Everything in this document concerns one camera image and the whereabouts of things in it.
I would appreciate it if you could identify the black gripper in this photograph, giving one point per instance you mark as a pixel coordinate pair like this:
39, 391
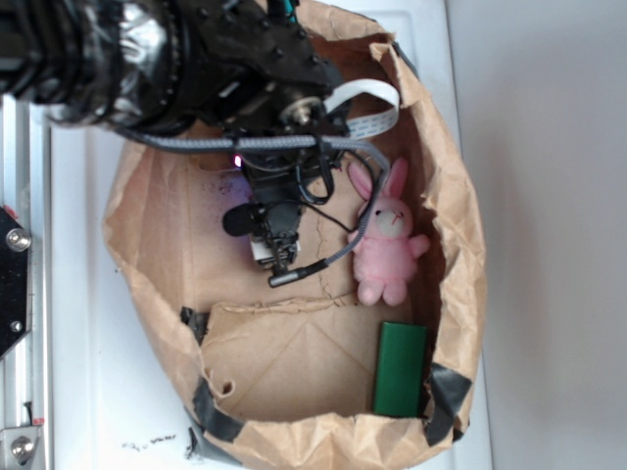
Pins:
289, 168

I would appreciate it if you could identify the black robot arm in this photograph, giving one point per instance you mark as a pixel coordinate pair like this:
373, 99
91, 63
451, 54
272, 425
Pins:
192, 76

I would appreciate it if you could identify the pink plush bunny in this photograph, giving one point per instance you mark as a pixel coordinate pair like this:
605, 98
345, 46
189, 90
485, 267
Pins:
385, 259

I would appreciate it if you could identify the black tape piece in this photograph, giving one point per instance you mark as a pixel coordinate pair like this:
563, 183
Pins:
196, 321
403, 65
216, 422
449, 390

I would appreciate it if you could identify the brown paper bag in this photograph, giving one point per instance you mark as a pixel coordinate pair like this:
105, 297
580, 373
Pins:
297, 364

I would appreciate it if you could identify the green rectangular block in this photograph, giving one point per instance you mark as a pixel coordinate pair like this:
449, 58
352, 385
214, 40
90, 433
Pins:
398, 379

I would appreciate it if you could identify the black octagonal mounting plate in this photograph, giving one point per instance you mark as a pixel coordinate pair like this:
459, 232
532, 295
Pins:
15, 282

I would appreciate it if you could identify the aluminium extrusion rail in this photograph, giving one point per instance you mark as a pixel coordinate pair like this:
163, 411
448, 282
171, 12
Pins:
25, 186

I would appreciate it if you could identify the silver corner bracket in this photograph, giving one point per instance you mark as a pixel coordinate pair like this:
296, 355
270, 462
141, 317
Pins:
20, 447

